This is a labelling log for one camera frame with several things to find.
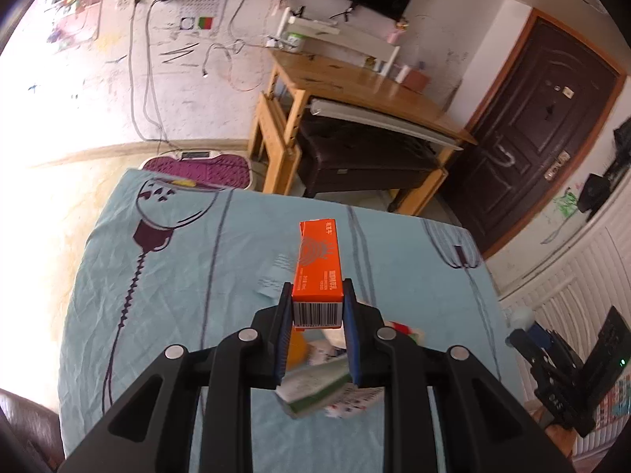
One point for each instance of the dark brown door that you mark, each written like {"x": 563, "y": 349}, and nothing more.
{"x": 532, "y": 133}

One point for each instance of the white red patterned packet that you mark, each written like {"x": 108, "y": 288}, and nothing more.
{"x": 355, "y": 399}

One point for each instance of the wall poster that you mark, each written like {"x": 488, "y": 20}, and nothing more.
{"x": 74, "y": 10}

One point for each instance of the light blue printed tablecloth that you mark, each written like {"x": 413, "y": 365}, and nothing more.
{"x": 172, "y": 281}

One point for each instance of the white louvered closet door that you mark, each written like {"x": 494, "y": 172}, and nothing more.
{"x": 591, "y": 266}

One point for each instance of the green lidded jar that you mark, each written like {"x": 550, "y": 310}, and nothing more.
{"x": 295, "y": 42}

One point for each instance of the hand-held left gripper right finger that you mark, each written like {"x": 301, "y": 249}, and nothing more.
{"x": 351, "y": 335}

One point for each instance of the pink box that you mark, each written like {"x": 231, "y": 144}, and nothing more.
{"x": 419, "y": 79}

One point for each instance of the white printed leaflet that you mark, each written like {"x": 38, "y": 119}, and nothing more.
{"x": 276, "y": 276}

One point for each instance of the orange box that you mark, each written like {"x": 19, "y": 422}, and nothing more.
{"x": 318, "y": 266}

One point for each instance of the green white carton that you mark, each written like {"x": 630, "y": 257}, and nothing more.
{"x": 315, "y": 389}

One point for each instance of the pink vase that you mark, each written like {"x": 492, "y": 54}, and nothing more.
{"x": 394, "y": 35}

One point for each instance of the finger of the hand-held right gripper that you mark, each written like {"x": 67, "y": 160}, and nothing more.
{"x": 520, "y": 344}
{"x": 541, "y": 337}

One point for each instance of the wooden desk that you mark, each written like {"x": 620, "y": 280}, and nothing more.
{"x": 355, "y": 83}

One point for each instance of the white desk shelf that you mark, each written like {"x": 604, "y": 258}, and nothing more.
{"x": 345, "y": 39}

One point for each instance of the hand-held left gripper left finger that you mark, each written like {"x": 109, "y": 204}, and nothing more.
{"x": 283, "y": 335}

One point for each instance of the brown leather sofa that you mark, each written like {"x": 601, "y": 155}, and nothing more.
{"x": 29, "y": 428}

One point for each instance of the dark hanging bag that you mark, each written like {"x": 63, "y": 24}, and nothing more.
{"x": 594, "y": 192}

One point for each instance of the black hanging bag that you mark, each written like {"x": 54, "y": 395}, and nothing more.
{"x": 622, "y": 138}

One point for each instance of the black ottoman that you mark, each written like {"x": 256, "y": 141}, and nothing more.
{"x": 365, "y": 162}

